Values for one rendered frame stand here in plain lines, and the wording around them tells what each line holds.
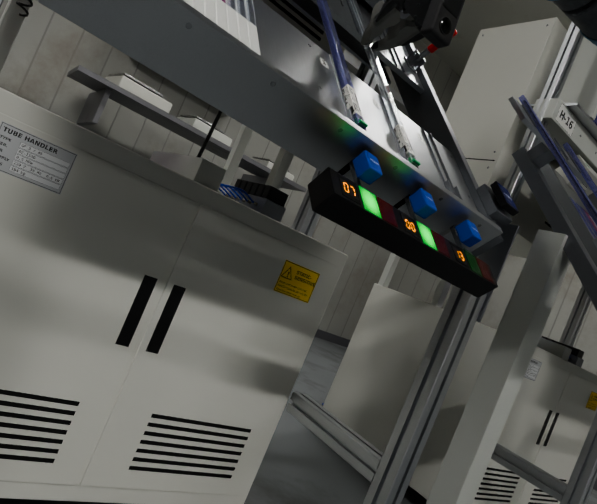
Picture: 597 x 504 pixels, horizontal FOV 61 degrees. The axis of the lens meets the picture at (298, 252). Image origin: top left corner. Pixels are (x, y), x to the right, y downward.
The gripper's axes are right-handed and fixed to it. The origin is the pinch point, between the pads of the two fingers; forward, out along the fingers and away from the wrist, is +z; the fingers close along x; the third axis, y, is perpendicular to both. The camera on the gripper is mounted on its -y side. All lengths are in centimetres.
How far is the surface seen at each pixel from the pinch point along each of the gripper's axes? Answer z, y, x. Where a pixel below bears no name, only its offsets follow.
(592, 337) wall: 79, 44, -331
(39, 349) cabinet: 41, -52, 28
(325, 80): -4.1, -21.7, 14.9
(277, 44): -4.1, -21.7, 23.1
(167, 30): -6, -33, 37
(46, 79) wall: 266, 179, 10
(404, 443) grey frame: 13, -61, -21
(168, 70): -2.9, -33.9, 35.1
